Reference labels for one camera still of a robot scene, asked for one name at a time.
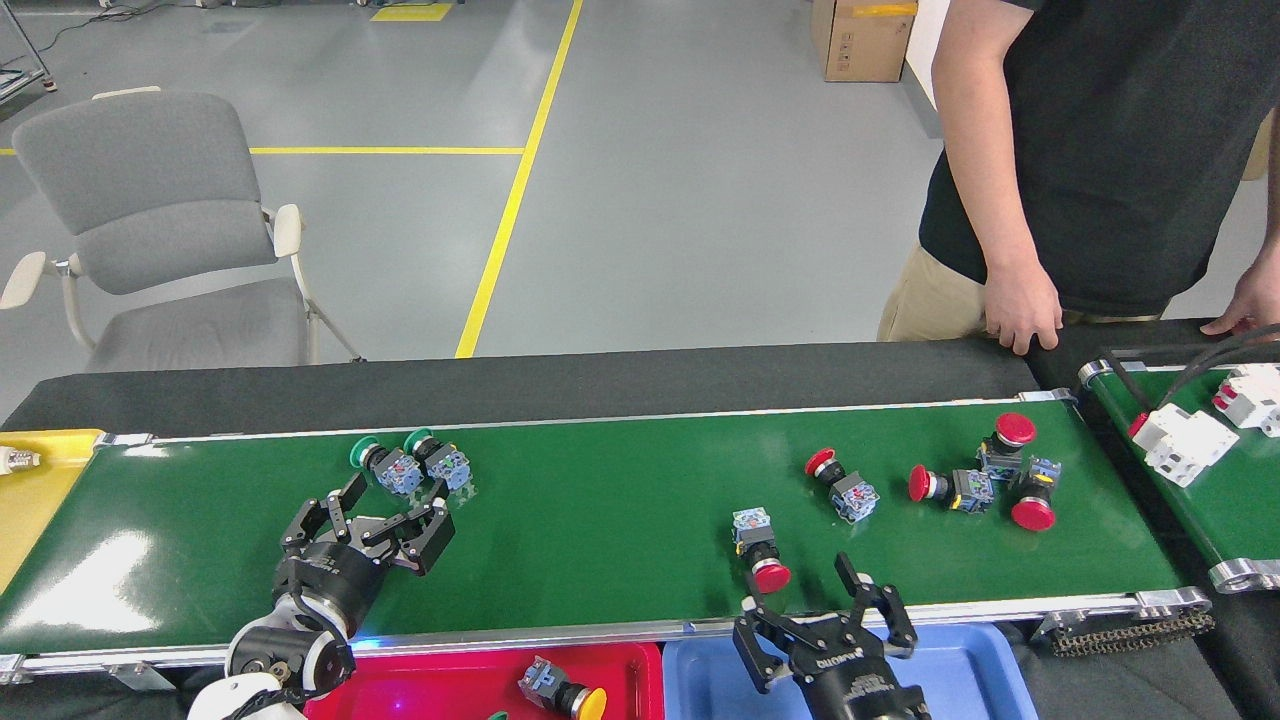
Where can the person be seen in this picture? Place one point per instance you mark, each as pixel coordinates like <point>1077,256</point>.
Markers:
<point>1130,120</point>

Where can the black guide frame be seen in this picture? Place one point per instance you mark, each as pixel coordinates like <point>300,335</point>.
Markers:
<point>1150,353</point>

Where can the blue plastic tray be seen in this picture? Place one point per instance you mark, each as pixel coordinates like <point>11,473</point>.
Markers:
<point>980,680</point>

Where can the person's left forearm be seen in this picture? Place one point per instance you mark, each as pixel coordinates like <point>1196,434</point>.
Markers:
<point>1273,210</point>

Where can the yellow push button switch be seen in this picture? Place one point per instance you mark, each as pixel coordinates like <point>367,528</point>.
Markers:
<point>548,682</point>

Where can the green feeder conveyor belt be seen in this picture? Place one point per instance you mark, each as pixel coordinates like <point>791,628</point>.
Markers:
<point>1230,520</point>

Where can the cardboard box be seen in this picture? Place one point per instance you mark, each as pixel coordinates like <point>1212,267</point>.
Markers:
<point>865,45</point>

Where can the person's right hand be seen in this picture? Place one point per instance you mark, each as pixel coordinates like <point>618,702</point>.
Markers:
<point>1025,310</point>

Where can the white light bulb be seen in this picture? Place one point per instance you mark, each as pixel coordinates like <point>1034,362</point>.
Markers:
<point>15,460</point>

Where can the metal rack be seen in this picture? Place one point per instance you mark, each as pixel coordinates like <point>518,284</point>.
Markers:
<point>15,82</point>

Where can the grey office chair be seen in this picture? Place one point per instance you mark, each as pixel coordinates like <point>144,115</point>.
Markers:
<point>150,170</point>

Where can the red push button switch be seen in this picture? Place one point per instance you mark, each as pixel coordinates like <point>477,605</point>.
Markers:
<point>755,535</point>
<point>1033,512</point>
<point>968,490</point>
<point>853,495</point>

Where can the red plastic tray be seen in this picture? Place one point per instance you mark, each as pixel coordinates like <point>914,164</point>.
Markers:
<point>430,685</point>

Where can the red mushroom button switch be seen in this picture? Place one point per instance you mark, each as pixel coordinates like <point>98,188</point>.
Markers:
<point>1015,428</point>

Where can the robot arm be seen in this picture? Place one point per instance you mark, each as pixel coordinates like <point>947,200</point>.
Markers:
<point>290,660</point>

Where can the person's right forearm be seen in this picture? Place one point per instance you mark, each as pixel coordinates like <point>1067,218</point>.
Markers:
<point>985,170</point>

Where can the person's left hand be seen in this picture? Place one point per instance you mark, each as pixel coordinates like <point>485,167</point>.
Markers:
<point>1258,305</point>

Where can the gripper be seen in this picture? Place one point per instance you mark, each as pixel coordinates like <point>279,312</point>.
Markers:
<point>860,690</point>
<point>330,585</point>

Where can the yellow plastic tray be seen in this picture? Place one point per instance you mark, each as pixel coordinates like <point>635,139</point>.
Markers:
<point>40,510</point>

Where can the green main conveyor belt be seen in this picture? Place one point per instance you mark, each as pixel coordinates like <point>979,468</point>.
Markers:
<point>600,500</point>

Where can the tan plant pot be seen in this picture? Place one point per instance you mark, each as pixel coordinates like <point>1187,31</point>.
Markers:
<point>1255,150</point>

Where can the white circuit breaker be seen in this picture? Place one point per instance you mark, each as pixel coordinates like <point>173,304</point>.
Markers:
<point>1185,445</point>
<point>1255,400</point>

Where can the green push button switch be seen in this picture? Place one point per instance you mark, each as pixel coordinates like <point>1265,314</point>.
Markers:
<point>397,472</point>
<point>448,466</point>

